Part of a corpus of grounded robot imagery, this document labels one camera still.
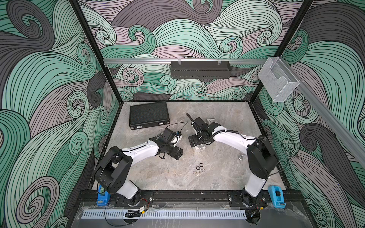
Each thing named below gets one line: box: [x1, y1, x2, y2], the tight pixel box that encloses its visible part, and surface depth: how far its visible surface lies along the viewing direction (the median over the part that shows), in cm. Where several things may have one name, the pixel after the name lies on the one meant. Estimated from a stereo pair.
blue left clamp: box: [96, 184, 112, 207], surface depth 73 cm
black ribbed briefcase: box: [129, 101, 171, 131], surface depth 106 cm
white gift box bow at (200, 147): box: [194, 143, 207, 152], surface depth 90 cm
